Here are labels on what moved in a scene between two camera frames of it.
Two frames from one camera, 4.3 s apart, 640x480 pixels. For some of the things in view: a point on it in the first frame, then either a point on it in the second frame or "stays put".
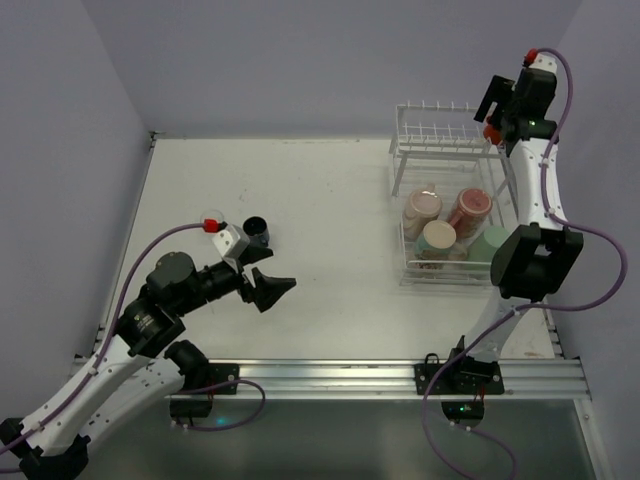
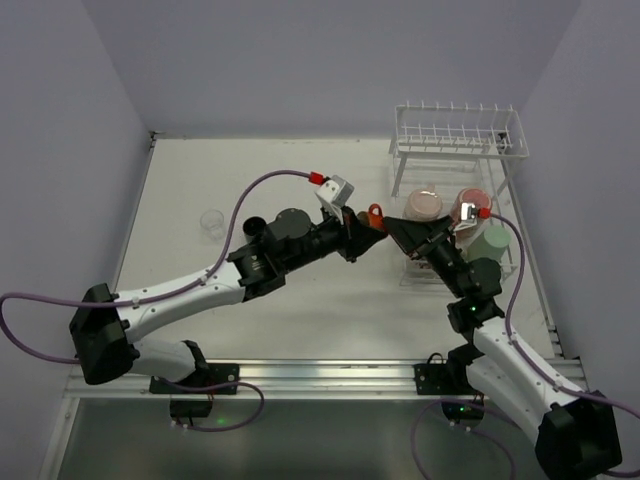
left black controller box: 191,408 stays put
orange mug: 491,131 -> 376,221
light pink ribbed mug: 423,205 stays put
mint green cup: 483,248 stays put
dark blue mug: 257,231 stays put
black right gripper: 500,107 -> 426,245
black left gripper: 248,279 -> 347,240
